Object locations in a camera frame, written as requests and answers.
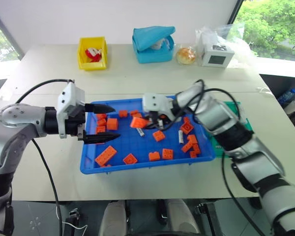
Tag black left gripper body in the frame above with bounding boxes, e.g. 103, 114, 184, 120
64, 103, 88, 142

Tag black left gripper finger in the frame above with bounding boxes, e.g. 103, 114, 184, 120
85, 103, 115, 115
82, 131, 121, 145

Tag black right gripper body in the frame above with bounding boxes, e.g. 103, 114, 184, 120
147, 111, 173, 125

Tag blue plastic bin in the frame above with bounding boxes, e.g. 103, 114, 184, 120
79, 98, 217, 176

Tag yellow plastic parts bin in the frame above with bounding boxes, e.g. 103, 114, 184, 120
76, 36, 109, 71

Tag green plastic bin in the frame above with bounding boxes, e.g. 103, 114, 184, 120
210, 101, 254, 151

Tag square orange building brick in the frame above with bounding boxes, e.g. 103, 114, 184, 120
162, 148, 174, 160
122, 153, 139, 165
152, 130, 166, 143
180, 121, 194, 135

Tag large tilted orange brick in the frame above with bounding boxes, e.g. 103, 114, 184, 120
129, 117, 149, 129

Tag long orange building brick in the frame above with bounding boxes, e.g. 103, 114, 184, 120
94, 145, 118, 165

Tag orange cube building brick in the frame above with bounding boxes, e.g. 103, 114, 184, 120
106, 118, 119, 131

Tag red and white packets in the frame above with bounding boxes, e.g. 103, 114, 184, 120
85, 47, 105, 63

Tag light blue lidded box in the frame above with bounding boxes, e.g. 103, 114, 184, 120
132, 25, 177, 64

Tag bread roll in wrapper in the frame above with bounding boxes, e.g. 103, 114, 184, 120
176, 46, 197, 65

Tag white cube box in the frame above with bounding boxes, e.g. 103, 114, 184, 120
201, 43, 236, 68

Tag grey rounded robot leg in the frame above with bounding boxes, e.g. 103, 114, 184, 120
167, 199, 201, 236
99, 200, 127, 236

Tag clear plastic bag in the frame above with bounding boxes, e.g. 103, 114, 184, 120
195, 23, 247, 67

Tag clear plastic water bottle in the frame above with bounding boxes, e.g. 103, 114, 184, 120
277, 88, 295, 107

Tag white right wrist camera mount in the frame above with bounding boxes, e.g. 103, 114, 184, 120
142, 92, 178, 121

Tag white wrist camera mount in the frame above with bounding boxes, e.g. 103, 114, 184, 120
142, 92, 178, 121
56, 82, 86, 139

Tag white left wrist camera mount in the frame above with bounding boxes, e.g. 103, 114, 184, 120
56, 82, 86, 139

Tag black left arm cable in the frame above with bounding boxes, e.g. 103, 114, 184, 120
15, 78, 76, 236

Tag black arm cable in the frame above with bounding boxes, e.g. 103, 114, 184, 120
159, 79, 267, 236
15, 78, 76, 236

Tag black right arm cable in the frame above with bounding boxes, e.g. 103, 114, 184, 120
159, 79, 267, 236

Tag thin white floor wire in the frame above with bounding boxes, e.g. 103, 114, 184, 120
56, 203, 89, 234

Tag black window frame post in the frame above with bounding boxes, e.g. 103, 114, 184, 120
225, 0, 244, 26
0, 4, 25, 61

